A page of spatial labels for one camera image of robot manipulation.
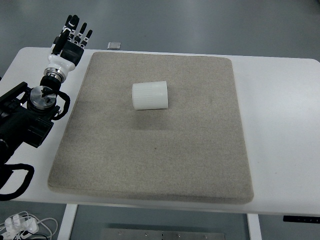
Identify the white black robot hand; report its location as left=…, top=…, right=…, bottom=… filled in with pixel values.
left=48, top=15, right=93, bottom=72

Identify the white ribbed cup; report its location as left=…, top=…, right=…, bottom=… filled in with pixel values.
left=131, top=81, right=169, bottom=111

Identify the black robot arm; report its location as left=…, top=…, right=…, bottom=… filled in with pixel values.
left=0, top=15, right=93, bottom=164

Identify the beige felt mat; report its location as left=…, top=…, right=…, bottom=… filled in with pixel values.
left=48, top=52, right=254, bottom=204

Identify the white left table leg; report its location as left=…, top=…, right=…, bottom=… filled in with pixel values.
left=57, top=204, right=78, bottom=240

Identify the white table leg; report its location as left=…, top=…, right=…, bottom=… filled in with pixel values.
left=57, top=204, right=78, bottom=240
left=247, top=213, right=262, bottom=240

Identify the white power strip with plugs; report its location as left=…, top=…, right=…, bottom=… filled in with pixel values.
left=0, top=211, right=60, bottom=240

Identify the grey metal floor plate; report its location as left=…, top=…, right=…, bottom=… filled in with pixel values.
left=99, top=228, right=226, bottom=240

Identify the white right table leg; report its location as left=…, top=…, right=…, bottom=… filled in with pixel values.
left=247, top=213, right=262, bottom=240

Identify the black table control panel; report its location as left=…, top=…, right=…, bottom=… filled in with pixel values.
left=283, top=215, right=320, bottom=224

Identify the black sleeved arm cable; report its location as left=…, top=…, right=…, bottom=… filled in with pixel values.
left=0, top=162, right=35, bottom=202

